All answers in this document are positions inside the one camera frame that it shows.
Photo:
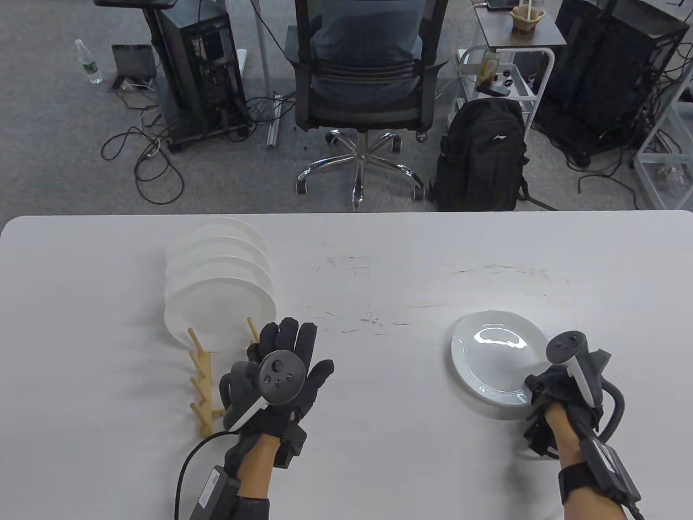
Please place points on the person's right hand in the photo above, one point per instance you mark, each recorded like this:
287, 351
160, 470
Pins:
557, 387

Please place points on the beige bowl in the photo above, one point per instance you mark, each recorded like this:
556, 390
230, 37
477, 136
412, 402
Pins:
528, 21

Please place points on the dark grey laptop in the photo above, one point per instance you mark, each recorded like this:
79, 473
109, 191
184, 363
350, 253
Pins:
132, 59

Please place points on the black computer tower right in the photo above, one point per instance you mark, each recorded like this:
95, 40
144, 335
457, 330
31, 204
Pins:
606, 65

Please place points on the dark tablet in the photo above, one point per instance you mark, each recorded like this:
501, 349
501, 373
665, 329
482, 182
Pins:
503, 4

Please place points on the black office chair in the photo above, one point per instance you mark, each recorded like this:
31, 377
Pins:
373, 120

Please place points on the yellow bottle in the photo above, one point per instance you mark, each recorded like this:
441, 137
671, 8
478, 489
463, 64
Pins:
489, 67

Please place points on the person's right forearm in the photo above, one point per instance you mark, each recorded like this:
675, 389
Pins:
568, 444

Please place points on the white pole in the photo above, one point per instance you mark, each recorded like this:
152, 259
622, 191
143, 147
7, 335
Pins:
263, 49

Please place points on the brown side table white frame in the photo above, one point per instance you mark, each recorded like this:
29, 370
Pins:
498, 30

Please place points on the white shelf frame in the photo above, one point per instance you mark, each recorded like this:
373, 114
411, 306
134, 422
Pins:
645, 181

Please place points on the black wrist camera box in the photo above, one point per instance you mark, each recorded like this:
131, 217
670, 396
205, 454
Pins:
612, 468
214, 490

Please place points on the wooden dish rack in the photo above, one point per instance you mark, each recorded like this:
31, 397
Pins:
207, 401

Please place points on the person's left hand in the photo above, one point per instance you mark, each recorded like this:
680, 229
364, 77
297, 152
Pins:
287, 336

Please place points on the clear water bottle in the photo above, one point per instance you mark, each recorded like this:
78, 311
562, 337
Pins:
91, 67

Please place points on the aluminium profile bars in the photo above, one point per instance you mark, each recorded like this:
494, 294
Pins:
273, 124

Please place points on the black stand tray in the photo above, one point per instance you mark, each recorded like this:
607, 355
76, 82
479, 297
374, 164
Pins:
135, 2

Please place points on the black computer tower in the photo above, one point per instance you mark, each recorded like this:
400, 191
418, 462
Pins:
606, 65
195, 65

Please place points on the person's left forearm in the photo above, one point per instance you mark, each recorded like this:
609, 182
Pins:
257, 468

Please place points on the black backpack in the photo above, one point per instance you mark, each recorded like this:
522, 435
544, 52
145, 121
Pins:
482, 157

